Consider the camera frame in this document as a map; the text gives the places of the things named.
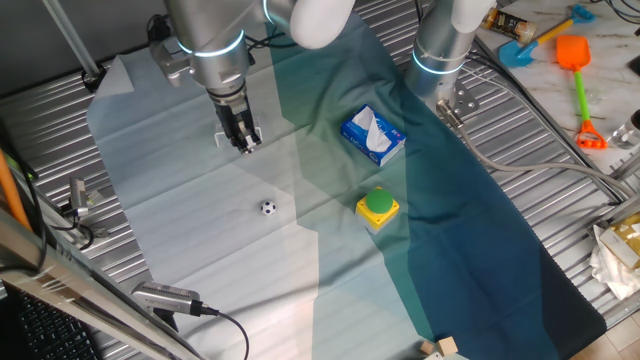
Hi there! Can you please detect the black clamp tool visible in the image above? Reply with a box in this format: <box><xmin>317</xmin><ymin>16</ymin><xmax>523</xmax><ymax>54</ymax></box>
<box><xmin>59</xmin><ymin>177</ymin><xmax>109</xmax><ymax>251</ymax></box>

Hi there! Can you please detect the crumpled white paper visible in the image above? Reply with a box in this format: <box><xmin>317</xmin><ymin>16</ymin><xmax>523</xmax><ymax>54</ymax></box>
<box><xmin>588</xmin><ymin>224</ymin><xmax>640</xmax><ymax>301</ymax></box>

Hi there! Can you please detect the blue tissue box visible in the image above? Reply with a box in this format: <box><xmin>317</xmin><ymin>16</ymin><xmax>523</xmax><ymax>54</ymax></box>
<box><xmin>340</xmin><ymin>103</ymin><xmax>407</xmax><ymax>168</ymax></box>

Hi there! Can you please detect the tan cardboard box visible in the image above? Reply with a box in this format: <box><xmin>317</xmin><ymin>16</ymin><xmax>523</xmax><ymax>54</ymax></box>
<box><xmin>597</xmin><ymin>212</ymin><xmax>640</xmax><ymax>271</ymax></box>

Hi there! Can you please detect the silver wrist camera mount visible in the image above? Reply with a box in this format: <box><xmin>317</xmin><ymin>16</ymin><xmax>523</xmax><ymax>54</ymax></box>
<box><xmin>148</xmin><ymin>37</ymin><xmax>196</xmax><ymax>87</ymax></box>

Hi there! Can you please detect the grey metal pole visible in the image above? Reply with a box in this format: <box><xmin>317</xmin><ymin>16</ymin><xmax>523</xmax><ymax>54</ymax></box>
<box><xmin>42</xmin><ymin>0</ymin><xmax>107</xmax><ymax>94</ymax></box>

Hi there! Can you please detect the large wooden cube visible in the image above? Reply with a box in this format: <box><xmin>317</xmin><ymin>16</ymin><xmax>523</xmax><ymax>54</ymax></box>
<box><xmin>436</xmin><ymin>335</ymin><xmax>460</xmax><ymax>357</ymax></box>

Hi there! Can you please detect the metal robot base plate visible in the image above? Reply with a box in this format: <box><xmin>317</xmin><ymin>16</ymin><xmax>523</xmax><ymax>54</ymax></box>
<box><xmin>438</xmin><ymin>79</ymin><xmax>481</xmax><ymax>119</ymax></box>

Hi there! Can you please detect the blue toy shovel yellow handle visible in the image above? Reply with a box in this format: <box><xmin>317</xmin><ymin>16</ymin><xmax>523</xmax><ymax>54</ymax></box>
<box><xmin>498</xmin><ymin>3</ymin><xmax>597</xmax><ymax>69</ymax></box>

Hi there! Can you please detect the yellow box green push button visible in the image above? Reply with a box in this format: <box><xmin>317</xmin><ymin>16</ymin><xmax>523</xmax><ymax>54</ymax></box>
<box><xmin>354</xmin><ymin>186</ymin><xmax>401</xmax><ymax>236</ymax></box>

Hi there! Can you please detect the blue green patterned tablecloth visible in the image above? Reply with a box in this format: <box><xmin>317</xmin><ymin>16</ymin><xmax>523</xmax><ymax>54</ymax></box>
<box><xmin>85</xmin><ymin>4</ymin><xmax>609</xmax><ymax>360</ymax></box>

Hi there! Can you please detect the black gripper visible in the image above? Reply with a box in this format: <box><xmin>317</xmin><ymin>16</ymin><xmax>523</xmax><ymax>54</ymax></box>
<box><xmin>206</xmin><ymin>83</ymin><xmax>263</xmax><ymax>154</ymax></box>

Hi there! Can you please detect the black camera cable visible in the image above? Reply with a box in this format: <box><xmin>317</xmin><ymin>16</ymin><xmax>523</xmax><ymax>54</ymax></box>
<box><xmin>199</xmin><ymin>304</ymin><xmax>251</xmax><ymax>360</ymax></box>

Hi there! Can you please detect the brown label bottle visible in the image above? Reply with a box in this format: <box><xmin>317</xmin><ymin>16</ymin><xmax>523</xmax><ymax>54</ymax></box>
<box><xmin>479</xmin><ymin>6</ymin><xmax>539</xmax><ymax>45</ymax></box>

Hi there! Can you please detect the clear glass bottle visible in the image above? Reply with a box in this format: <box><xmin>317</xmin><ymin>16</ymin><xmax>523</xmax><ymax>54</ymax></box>
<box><xmin>607</xmin><ymin>108</ymin><xmax>640</xmax><ymax>150</ymax></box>

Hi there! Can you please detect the orange toy shovel green handle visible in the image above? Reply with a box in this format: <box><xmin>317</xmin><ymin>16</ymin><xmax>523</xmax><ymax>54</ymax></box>
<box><xmin>555</xmin><ymin>33</ymin><xmax>609</xmax><ymax>151</ymax></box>

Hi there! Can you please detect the black keyboard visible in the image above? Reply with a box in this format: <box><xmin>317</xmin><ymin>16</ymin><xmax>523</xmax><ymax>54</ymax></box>
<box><xmin>0</xmin><ymin>284</ymin><xmax>101</xmax><ymax>360</ymax></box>

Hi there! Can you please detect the grey corrugated conduit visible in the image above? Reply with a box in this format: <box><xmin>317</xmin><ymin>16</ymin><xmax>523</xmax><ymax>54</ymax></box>
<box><xmin>435</xmin><ymin>98</ymin><xmax>636</xmax><ymax>199</ymax></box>

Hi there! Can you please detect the aluminium frame bar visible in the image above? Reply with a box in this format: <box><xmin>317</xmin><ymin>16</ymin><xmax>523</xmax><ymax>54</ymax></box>
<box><xmin>0</xmin><ymin>207</ymin><xmax>201</xmax><ymax>360</ymax></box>

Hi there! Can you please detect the orange rod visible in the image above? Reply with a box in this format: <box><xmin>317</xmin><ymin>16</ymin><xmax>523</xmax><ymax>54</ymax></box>
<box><xmin>0</xmin><ymin>149</ymin><xmax>32</xmax><ymax>232</ymax></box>

